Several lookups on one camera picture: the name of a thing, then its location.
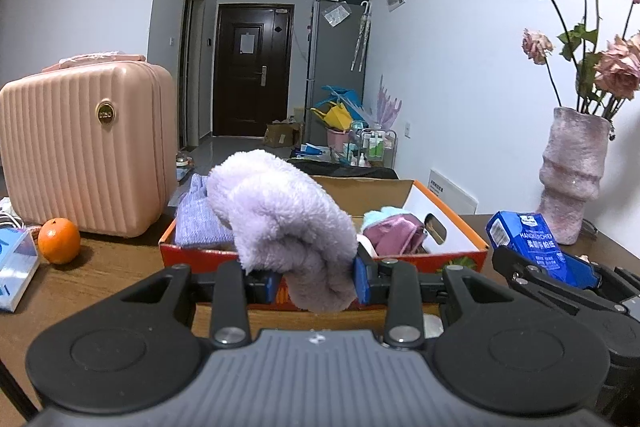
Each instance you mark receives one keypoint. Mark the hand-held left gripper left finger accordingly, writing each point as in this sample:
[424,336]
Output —
[270,287]

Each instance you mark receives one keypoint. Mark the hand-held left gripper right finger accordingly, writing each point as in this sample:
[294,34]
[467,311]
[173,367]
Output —
[361,282]

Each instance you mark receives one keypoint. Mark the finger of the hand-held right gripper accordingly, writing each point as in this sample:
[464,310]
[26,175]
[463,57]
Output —
[620,284]
[540,282]

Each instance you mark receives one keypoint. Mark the blue tissue packet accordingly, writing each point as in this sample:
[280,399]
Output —
[535,242]

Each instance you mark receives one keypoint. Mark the pink satin scrunchie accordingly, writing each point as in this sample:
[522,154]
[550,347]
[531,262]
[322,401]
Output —
[395,234]

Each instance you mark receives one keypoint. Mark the lilac fluffy cloth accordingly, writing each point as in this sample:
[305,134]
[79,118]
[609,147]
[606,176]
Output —
[285,222]

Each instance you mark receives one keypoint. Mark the light blue plush toy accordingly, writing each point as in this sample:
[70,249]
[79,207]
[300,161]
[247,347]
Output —
[382,214]

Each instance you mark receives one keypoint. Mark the orange cardboard box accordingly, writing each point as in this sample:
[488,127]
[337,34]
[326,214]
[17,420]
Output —
[450,252]

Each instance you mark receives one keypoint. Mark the purple fabric pouch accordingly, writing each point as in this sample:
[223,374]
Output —
[200,222]

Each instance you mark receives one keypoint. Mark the blue soft tissue pack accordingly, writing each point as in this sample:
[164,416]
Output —
[15,269]

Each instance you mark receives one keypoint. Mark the dark cloth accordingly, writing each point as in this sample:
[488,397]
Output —
[345,170]

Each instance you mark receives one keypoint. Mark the pink textured vase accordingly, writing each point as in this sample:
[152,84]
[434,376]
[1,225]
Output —
[575,172]

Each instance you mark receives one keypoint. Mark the cart with bottles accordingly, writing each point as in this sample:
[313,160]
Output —
[374,149]

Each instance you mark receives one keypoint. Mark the pink bucket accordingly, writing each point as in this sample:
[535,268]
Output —
[339,139]

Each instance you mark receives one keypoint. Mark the brown floor carton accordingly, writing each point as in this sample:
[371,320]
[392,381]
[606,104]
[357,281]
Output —
[281,134]

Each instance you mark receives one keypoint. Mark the blue plastic rack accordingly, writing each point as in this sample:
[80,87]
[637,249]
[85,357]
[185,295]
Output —
[345,94]

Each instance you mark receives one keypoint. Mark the orange fruit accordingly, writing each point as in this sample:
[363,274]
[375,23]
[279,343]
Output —
[59,241]

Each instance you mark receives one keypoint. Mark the dark brown door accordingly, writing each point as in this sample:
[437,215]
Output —
[250,72]

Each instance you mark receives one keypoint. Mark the grey refrigerator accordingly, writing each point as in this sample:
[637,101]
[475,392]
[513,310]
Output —
[332,67]

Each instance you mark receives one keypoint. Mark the pink ribbed suitcase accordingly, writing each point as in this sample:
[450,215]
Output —
[90,147]

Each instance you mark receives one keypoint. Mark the hanging folded umbrellas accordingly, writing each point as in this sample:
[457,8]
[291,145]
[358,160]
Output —
[361,37]

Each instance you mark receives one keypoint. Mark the pink item on suitcase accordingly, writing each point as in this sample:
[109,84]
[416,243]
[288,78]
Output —
[95,59]

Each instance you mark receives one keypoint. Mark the white wall box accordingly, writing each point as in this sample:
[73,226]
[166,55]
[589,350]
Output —
[452,192]

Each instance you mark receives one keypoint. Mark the white wall outlet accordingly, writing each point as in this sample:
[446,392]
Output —
[407,129]

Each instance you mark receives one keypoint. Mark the purple wall decoration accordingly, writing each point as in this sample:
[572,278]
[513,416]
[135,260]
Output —
[389,104]

